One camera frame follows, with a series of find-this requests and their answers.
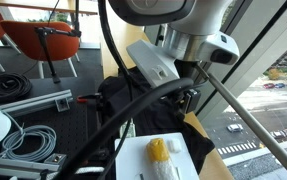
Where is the folded dollar bill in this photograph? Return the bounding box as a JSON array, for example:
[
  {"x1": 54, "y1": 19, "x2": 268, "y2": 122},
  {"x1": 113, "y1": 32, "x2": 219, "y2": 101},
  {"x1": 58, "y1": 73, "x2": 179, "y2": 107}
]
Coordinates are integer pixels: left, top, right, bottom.
[{"x1": 119, "y1": 118, "x2": 137, "y2": 139}]

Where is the black coiled cable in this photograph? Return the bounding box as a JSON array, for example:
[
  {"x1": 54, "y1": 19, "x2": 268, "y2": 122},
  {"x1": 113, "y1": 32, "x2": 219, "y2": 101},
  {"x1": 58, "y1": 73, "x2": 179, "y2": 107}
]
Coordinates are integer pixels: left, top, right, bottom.
[{"x1": 0, "y1": 72, "x2": 33, "y2": 104}]

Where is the small white block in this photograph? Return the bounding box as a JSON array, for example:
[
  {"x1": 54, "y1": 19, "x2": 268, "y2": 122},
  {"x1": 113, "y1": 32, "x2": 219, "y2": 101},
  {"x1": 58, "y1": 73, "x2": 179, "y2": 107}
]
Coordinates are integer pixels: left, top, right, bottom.
[{"x1": 166, "y1": 138, "x2": 183, "y2": 154}]

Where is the yellow plastic wrapped item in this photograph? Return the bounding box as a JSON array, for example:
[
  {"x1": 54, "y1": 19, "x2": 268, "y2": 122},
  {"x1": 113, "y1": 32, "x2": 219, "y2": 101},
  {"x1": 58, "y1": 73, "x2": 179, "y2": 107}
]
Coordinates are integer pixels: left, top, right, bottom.
[{"x1": 145, "y1": 137, "x2": 179, "y2": 180}]

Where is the white braided rope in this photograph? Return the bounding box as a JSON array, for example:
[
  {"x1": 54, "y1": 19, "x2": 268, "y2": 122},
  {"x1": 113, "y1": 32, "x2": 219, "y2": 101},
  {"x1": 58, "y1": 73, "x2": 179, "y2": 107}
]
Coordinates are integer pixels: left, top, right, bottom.
[{"x1": 54, "y1": 165, "x2": 106, "y2": 180}]

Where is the wooden desk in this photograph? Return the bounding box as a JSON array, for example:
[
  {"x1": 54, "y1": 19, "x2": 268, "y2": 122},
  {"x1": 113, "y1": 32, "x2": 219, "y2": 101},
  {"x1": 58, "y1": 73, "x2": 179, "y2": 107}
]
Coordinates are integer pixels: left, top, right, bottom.
[{"x1": 0, "y1": 0, "x2": 99, "y2": 16}]

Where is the grey coiled cable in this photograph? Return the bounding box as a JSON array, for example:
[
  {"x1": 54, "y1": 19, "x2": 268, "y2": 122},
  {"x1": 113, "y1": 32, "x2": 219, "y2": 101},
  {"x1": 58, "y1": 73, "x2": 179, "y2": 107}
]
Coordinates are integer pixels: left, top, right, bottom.
[{"x1": 1, "y1": 123, "x2": 58, "y2": 163}]

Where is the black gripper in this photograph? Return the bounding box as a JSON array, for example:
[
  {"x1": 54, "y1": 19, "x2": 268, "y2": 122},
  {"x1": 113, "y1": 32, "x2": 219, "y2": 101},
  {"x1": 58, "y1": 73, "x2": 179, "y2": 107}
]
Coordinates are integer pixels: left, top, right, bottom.
[{"x1": 177, "y1": 88, "x2": 203, "y2": 114}]

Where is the black clamp orange handle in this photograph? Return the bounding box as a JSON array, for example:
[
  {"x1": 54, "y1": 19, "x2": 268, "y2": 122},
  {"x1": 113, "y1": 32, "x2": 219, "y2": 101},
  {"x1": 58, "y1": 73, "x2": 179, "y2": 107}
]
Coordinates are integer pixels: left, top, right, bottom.
[{"x1": 76, "y1": 93, "x2": 106, "y2": 111}]

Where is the grey metal handrail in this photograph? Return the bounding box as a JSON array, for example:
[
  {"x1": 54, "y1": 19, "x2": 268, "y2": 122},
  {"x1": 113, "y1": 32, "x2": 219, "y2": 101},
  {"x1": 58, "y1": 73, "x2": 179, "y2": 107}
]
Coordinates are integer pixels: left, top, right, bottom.
[{"x1": 192, "y1": 63, "x2": 287, "y2": 180}]

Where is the aluminium profile rail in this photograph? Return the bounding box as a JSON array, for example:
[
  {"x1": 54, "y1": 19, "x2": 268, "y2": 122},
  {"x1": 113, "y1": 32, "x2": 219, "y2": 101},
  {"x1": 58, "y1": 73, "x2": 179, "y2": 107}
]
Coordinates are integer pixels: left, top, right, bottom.
[
  {"x1": 0, "y1": 152, "x2": 68, "y2": 180},
  {"x1": 0, "y1": 88, "x2": 74, "y2": 117}
]

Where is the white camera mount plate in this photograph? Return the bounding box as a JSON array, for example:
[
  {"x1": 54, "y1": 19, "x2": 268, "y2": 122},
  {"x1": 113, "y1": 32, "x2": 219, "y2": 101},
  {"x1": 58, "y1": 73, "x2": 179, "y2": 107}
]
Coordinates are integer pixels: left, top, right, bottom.
[{"x1": 126, "y1": 39, "x2": 181, "y2": 89}]

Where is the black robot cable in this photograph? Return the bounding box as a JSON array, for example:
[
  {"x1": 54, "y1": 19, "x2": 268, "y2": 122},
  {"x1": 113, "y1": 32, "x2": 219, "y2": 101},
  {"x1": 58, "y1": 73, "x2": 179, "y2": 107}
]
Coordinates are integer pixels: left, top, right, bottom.
[{"x1": 97, "y1": 0, "x2": 136, "y2": 180}]

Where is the thick black cable hose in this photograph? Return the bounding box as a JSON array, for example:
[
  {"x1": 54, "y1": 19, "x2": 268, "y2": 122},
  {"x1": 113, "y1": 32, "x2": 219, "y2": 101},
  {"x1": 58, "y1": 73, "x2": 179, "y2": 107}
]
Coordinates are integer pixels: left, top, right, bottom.
[{"x1": 51, "y1": 77, "x2": 196, "y2": 180}]

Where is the black camera tripod stand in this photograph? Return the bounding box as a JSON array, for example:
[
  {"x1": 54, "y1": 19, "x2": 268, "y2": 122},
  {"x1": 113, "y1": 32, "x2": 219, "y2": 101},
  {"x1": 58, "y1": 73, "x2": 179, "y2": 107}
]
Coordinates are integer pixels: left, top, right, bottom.
[{"x1": 34, "y1": 0, "x2": 83, "y2": 84}]

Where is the black zippered bag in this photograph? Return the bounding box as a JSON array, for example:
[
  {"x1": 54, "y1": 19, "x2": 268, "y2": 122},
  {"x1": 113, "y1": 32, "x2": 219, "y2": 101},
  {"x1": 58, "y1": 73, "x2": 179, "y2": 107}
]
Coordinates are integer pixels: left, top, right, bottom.
[{"x1": 97, "y1": 66, "x2": 216, "y2": 174}]

